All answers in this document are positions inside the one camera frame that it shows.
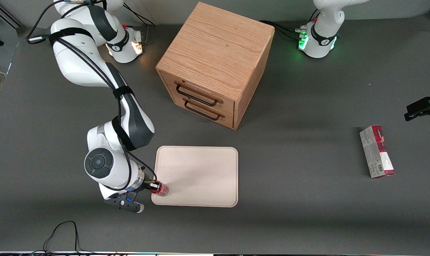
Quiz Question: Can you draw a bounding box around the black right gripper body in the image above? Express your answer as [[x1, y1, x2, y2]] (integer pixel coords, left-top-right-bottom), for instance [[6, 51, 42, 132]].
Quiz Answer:
[[131, 177, 150, 196]]

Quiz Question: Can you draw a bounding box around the red coke bottle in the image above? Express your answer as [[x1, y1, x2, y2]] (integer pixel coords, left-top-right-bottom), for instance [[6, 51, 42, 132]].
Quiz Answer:
[[150, 181, 170, 197]]

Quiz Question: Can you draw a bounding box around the beige rectangular tray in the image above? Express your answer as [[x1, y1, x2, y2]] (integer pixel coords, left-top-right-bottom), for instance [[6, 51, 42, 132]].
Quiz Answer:
[[151, 146, 239, 208]]

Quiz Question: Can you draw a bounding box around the red white carton box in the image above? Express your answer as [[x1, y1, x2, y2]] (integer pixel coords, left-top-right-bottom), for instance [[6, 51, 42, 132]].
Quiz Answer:
[[359, 125, 395, 179]]

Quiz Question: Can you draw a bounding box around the wooden drawer cabinet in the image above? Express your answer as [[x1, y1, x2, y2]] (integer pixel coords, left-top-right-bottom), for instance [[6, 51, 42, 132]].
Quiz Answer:
[[156, 2, 275, 130]]

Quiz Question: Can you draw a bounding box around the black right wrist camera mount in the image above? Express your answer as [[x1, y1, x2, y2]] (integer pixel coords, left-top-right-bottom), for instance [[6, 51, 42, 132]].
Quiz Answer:
[[104, 192, 145, 214]]

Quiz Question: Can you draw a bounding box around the thin black looped cable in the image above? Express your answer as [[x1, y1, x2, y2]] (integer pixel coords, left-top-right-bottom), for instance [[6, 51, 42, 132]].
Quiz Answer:
[[43, 221, 94, 255]]

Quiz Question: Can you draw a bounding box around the wooden drawer with black handle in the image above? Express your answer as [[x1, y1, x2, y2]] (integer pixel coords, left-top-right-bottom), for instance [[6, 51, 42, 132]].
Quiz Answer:
[[161, 70, 236, 115], [172, 95, 236, 129]]

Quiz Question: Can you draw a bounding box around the black cable along right arm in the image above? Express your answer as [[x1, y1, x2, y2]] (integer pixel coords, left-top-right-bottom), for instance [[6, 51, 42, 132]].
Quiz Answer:
[[26, 0, 158, 187]]

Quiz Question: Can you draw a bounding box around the thick black left base cable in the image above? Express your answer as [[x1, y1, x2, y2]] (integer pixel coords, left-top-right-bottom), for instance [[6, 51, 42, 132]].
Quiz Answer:
[[259, 20, 303, 33], [272, 26, 303, 41]]

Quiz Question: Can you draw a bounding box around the black right arm base cable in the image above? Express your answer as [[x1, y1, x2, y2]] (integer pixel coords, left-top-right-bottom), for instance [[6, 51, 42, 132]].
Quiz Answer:
[[123, 4, 157, 27]]

